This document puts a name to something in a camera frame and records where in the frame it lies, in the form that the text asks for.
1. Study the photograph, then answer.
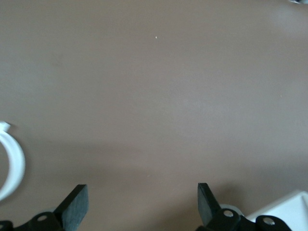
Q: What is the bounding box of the white curved plastic bracket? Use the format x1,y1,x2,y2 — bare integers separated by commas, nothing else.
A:
0,121,26,202

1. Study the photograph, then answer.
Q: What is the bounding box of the white cabinet drawer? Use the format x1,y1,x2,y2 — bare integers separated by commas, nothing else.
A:
246,189,308,231

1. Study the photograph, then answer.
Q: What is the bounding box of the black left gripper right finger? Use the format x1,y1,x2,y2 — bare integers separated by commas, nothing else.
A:
197,182,292,231

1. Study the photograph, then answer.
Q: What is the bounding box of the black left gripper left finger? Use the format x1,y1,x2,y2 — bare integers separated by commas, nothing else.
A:
0,184,89,231

